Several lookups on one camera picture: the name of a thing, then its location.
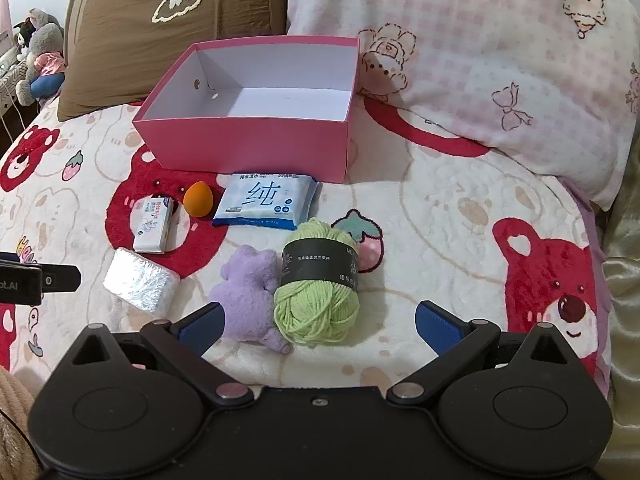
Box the purple plush toy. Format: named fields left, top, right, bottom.
left=207, top=245, right=294, bottom=354

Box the brown corduroy clothing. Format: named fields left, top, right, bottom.
left=0, top=367, right=44, bottom=480

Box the black white plush toy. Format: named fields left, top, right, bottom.
left=12, top=8, right=51, bottom=62

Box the cream satin cloth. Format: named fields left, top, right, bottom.
left=599, top=140, right=640, bottom=433

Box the brown pillow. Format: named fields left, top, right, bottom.
left=57, top=0, right=289, bottom=122

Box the clear bag of white thread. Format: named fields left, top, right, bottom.
left=103, top=247, right=181, bottom=315

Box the white cable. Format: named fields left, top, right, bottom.
left=0, top=102, right=27, bottom=147

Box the pink cardboard box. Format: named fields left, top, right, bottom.
left=132, top=35, right=362, bottom=186

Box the patterned nightstand cover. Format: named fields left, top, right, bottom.
left=0, top=50, right=28, bottom=112

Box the small white tissue box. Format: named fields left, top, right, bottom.
left=132, top=196, right=176, bottom=254

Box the green yarn ball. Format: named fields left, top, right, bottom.
left=273, top=217, right=362, bottom=345

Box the red bear printed blanket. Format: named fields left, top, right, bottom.
left=0, top=95, right=614, bottom=403

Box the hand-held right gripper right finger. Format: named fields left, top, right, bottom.
left=387, top=300, right=581, bottom=406

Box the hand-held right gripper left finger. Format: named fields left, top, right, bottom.
left=69, top=302, right=253, bottom=406

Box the blue white wet wipes pack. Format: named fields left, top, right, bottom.
left=212, top=172, right=319, bottom=231

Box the grey plush toy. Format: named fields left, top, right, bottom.
left=15, top=22, right=68, bottom=106

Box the orange makeup sponge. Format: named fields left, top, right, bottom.
left=183, top=181, right=213, bottom=219

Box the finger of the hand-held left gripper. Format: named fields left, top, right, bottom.
left=41, top=267, right=82, bottom=294

